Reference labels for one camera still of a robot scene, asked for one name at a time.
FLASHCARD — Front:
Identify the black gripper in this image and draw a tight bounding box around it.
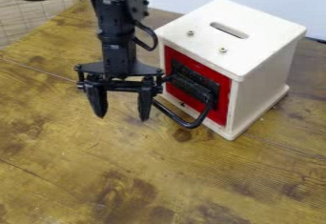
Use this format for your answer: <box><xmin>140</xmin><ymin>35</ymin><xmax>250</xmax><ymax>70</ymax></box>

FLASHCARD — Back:
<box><xmin>75</xmin><ymin>35</ymin><xmax>164</xmax><ymax>121</ymax></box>

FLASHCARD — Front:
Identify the black metal drawer handle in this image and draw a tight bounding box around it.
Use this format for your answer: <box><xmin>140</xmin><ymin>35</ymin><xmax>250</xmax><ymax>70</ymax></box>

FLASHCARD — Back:
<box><xmin>152</xmin><ymin>59</ymin><xmax>221</xmax><ymax>129</ymax></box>

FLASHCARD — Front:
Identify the red drawer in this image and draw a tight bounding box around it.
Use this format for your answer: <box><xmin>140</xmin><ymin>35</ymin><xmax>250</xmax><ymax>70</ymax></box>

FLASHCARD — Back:
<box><xmin>164</xmin><ymin>46</ymin><xmax>231</xmax><ymax>126</ymax></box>

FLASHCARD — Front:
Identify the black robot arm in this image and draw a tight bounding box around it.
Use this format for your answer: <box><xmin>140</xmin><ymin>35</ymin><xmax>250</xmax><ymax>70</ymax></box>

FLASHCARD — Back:
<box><xmin>75</xmin><ymin>0</ymin><xmax>163</xmax><ymax>120</ymax></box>

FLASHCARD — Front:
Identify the white wooden box cabinet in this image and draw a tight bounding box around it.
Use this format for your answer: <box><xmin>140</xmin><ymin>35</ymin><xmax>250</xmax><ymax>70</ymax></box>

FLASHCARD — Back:
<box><xmin>155</xmin><ymin>0</ymin><xmax>306</xmax><ymax>140</ymax></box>

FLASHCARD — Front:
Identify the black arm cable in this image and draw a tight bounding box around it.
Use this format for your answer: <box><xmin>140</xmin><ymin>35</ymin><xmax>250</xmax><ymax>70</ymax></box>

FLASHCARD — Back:
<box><xmin>131</xmin><ymin>21</ymin><xmax>159</xmax><ymax>52</ymax></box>

